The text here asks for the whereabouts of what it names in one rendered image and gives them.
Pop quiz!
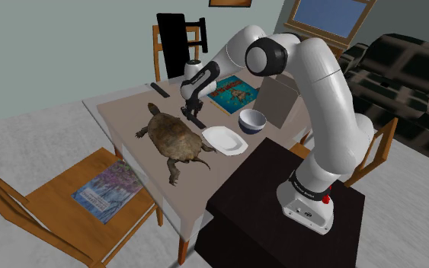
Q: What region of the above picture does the white oblong plate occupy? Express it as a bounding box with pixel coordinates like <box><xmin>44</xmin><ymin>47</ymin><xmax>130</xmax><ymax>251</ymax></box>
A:
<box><xmin>201</xmin><ymin>126</ymin><xmax>249</xmax><ymax>157</ymax></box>

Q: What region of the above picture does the wooden chair with slatted back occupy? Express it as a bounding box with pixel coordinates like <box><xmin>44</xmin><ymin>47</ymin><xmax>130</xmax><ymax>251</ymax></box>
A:
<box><xmin>152</xmin><ymin>24</ymin><xmax>203</xmax><ymax>83</ymax></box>

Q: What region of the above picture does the beige wooden-legged table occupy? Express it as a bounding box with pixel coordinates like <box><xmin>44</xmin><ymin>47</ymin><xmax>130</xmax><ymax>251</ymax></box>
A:
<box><xmin>82</xmin><ymin>69</ymin><xmax>312</xmax><ymax>266</ymax></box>

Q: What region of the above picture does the purple and blue book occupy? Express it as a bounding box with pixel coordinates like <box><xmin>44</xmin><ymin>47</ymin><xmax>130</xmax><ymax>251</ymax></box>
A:
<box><xmin>70</xmin><ymin>159</ymin><xmax>145</xmax><ymax>225</ymax></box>

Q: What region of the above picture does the white and blue bowl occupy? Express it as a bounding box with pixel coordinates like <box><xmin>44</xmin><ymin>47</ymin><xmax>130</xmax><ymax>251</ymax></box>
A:
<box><xmin>238</xmin><ymin>108</ymin><xmax>267</xmax><ymax>136</ymax></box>

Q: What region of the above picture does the wooden chair with open back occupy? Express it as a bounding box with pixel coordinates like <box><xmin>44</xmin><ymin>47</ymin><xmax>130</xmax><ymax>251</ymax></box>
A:
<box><xmin>289</xmin><ymin>116</ymin><xmax>399</xmax><ymax>188</ymax></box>

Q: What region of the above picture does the long black remote control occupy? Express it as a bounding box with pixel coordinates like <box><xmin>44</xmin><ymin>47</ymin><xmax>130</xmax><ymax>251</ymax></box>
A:
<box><xmin>149</xmin><ymin>81</ymin><xmax>171</xmax><ymax>99</ymax></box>

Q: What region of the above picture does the wooden chair with wide seat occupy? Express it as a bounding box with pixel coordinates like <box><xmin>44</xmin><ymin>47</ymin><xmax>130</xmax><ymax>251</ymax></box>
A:
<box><xmin>0</xmin><ymin>147</ymin><xmax>165</xmax><ymax>268</ymax></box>

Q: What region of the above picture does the teal picture book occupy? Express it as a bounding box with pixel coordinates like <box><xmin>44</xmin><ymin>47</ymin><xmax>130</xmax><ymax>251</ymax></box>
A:
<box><xmin>206</xmin><ymin>75</ymin><xmax>260</xmax><ymax>116</ymax></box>

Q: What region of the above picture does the black flat monitor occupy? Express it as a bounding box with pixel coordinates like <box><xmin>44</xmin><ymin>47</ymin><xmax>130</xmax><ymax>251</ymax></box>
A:
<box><xmin>156</xmin><ymin>12</ymin><xmax>209</xmax><ymax>80</ymax></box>

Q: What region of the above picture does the dark checked sofa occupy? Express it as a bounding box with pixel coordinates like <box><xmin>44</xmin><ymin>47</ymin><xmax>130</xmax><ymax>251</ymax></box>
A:
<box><xmin>338</xmin><ymin>33</ymin><xmax>429</xmax><ymax>171</ymax></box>

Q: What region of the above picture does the wooden framed window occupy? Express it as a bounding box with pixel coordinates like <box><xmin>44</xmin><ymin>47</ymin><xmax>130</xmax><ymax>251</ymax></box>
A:
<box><xmin>283</xmin><ymin>0</ymin><xmax>378</xmax><ymax>51</ymax></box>

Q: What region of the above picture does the brown turtle figure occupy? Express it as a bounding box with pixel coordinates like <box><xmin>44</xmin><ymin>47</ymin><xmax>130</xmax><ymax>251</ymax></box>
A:
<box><xmin>135</xmin><ymin>102</ymin><xmax>218</xmax><ymax>187</ymax></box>

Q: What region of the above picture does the wooden framed wall picture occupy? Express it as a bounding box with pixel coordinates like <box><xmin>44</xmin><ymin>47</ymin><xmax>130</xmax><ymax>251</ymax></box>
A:
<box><xmin>208</xmin><ymin>0</ymin><xmax>253</xmax><ymax>8</ymax></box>

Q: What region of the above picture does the dark robot stand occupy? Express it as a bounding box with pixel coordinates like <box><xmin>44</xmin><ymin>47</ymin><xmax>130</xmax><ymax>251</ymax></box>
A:
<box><xmin>194</xmin><ymin>137</ymin><xmax>367</xmax><ymax>268</ymax></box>

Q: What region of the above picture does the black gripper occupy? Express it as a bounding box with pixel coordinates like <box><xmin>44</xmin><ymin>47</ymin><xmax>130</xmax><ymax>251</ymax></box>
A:
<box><xmin>180</xmin><ymin>96</ymin><xmax>204</xmax><ymax>120</ymax></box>

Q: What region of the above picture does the grey cardboard box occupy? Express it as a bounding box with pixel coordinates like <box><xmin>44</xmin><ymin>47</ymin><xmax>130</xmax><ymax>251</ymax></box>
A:
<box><xmin>252</xmin><ymin>73</ymin><xmax>301</xmax><ymax>130</ymax></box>

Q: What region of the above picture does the short black remote control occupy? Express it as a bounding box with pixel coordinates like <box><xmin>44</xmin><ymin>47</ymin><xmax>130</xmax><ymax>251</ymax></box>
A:
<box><xmin>185</xmin><ymin>112</ymin><xmax>207</xmax><ymax>130</ymax></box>

